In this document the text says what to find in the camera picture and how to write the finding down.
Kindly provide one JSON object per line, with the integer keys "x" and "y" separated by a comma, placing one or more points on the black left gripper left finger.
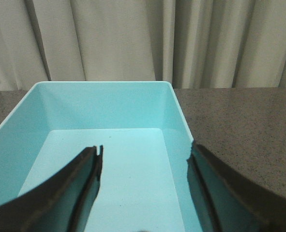
{"x": 60, "y": 204}

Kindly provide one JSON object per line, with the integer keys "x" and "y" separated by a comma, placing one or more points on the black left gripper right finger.
{"x": 226, "y": 201}

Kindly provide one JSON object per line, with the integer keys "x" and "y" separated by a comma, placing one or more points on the light blue storage box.
{"x": 146, "y": 143}

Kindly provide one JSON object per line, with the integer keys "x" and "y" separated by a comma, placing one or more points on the white pleated curtain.
{"x": 189, "y": 43}

